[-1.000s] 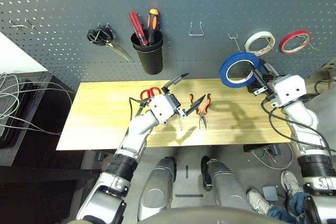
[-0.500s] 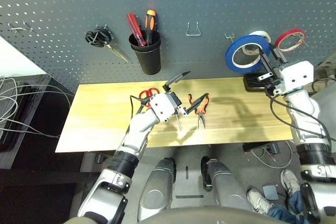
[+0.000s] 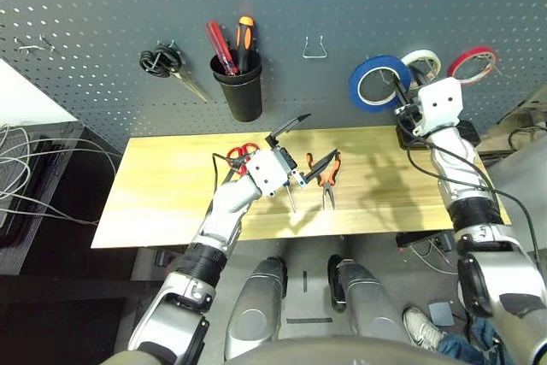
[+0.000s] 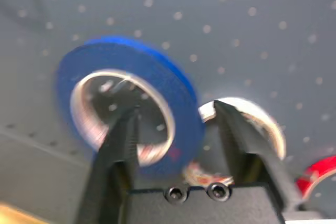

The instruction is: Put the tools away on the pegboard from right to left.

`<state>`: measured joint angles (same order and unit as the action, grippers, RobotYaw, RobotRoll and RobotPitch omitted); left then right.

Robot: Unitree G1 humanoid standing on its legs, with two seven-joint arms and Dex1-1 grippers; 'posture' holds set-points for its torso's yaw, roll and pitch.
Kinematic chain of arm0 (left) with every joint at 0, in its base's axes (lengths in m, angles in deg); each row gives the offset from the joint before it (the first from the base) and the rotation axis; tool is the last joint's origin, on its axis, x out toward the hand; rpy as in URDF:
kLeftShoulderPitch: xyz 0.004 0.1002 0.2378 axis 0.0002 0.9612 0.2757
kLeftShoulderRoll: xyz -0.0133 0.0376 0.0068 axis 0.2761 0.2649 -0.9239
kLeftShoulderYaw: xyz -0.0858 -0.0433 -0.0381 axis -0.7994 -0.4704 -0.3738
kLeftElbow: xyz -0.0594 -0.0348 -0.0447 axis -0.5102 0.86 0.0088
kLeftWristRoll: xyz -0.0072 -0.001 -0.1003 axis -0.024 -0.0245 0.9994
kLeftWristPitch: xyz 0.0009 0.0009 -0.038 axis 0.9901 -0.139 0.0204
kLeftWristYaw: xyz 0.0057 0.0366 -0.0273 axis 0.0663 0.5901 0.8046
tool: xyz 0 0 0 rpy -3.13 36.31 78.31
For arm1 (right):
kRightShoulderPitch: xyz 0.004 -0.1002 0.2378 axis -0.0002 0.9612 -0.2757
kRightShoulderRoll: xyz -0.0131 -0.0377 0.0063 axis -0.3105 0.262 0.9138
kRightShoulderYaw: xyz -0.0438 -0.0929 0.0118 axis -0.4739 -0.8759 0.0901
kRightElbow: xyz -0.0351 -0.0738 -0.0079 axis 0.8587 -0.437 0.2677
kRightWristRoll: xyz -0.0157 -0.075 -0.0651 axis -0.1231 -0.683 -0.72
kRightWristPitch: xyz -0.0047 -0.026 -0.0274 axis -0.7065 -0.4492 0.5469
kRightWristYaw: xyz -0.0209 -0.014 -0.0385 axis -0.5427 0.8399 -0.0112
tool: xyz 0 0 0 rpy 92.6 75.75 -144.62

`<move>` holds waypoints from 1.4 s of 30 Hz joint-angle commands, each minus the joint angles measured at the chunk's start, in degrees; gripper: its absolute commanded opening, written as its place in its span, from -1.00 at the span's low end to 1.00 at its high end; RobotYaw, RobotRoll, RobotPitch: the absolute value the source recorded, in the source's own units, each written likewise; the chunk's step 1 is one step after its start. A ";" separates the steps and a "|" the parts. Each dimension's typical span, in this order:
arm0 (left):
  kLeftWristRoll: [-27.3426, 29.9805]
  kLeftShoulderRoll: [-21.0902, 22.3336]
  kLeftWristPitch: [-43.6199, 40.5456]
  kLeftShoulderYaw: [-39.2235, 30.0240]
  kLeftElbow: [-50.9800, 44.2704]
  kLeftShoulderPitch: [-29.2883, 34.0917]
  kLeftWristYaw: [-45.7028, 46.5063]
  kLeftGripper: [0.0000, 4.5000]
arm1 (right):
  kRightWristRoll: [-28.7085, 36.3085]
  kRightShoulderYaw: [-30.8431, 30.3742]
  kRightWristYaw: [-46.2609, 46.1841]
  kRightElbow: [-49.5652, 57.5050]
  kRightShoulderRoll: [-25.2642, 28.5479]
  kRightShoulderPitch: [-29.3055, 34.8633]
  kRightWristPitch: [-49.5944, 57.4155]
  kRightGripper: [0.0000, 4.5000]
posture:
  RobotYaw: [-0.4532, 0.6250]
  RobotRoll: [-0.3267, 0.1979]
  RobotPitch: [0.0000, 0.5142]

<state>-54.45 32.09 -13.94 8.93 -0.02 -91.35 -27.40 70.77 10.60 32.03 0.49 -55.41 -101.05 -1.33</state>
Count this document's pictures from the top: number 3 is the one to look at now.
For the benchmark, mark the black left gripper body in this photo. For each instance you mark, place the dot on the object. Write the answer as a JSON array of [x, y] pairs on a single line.
[[288, 162]]

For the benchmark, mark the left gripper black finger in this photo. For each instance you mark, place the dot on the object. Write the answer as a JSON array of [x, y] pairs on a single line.
[[284, 129], [320, 167]]

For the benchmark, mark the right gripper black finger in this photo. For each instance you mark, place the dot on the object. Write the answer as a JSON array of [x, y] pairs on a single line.
[[401, 91], [421, 79]]

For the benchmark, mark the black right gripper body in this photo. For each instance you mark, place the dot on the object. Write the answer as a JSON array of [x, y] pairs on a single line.
[[410, 119]]

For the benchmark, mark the orange black needle-nose pliers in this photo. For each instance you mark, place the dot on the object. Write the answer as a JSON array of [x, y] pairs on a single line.
[[327, 181]]

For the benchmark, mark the blue tape roll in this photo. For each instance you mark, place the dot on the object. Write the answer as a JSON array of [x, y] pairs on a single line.
[[354, 83]]

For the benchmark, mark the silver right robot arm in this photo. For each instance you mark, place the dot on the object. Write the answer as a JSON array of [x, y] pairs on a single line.
[[466, 177]]

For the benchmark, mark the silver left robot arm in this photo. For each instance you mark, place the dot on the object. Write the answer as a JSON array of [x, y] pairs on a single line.
[[222, 211]]

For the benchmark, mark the white tape roll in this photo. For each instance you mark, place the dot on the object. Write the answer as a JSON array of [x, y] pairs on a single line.
[[421, 54]]

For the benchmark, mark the black tool cup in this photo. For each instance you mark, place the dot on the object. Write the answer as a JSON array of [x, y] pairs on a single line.
[[243, 95]]

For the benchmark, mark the red tape roll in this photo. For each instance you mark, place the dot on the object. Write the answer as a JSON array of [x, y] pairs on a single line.
[[470, 52]]

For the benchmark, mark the black plastic case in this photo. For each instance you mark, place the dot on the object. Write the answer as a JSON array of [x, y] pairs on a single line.
[[470, 132]]

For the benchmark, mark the white curved machine housing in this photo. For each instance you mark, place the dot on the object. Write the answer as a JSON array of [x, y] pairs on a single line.
[[525, 185]]

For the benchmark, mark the silver right robot leg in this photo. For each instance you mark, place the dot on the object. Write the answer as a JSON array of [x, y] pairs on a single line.
[[367, 301]]

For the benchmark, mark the silver robot leg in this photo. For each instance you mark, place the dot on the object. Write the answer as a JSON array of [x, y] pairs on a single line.
[[256, 309], [367, 301]]

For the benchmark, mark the silver left robot leg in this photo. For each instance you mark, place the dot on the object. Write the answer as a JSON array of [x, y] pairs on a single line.
[[256, 309]]

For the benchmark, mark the olive robot torso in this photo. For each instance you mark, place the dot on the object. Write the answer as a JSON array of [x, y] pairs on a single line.
[[299, 352]]

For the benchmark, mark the grey foot pedal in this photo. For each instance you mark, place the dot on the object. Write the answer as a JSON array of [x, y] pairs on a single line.
[[441, 313]]

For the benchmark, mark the white sneaker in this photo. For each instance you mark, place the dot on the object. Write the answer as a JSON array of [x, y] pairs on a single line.
[[423, 328]]

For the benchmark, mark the black cabinet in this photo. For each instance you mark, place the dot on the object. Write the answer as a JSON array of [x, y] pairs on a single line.
[[60, 177]]

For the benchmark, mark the blue jeans leg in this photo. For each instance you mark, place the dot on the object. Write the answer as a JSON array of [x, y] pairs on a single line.
[[478, 343]]

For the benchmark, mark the small metal peg hook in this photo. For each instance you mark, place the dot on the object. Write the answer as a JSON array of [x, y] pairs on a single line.
[[26, 48], [48, 43]]

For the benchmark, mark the white board panel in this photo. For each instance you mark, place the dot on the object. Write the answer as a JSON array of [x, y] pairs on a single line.
[[21, 100]]

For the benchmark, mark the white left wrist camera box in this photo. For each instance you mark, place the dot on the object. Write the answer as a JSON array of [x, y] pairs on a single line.
[[267, 172]]

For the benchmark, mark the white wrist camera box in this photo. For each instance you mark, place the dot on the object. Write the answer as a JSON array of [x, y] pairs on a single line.
[[440, 104], [267, 172]]

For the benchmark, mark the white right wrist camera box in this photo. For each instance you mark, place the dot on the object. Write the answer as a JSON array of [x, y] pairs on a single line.
[[440, 104]]

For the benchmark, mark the black under-table bracket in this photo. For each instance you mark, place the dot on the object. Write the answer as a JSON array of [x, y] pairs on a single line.
[[419, 241]]

